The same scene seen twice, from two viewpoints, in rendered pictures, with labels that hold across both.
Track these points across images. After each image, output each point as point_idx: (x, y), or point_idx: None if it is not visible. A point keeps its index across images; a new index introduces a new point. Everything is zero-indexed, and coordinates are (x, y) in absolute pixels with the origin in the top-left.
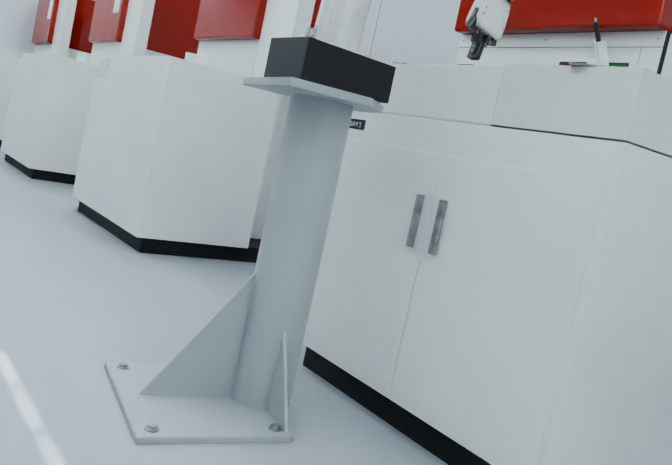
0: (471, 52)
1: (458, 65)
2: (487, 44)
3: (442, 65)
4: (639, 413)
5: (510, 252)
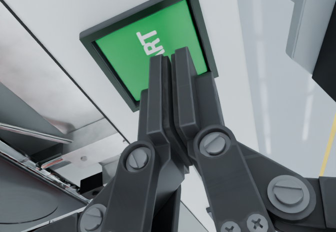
0: (213, 78)
1: (239, 18)
2: (120, 168)
3: (249, 89)
4: None
5: None
